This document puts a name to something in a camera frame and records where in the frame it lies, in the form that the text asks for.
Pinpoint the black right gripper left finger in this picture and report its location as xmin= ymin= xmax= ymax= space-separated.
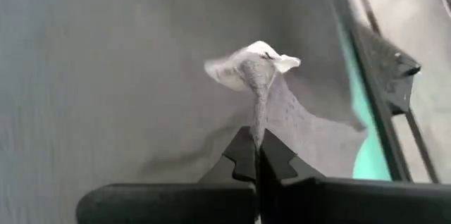
xmin=75 ymin=126 xmax=261 ymax=224

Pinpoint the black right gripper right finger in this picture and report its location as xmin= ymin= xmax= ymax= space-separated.
xmin=259 ymin=127 xmax=451 ymax=224

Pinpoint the pink woven cloth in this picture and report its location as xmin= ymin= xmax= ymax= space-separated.
xmin=0 ymin=0 xmax=369 ymax=224

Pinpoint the green table mat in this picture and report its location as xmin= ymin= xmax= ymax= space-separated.
xmin=336 ymin=19 xmax=393 ymax=182

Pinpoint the black metal table frame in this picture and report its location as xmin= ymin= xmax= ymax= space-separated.
xmin=326 ymin=0 xmax=441 ymax=185

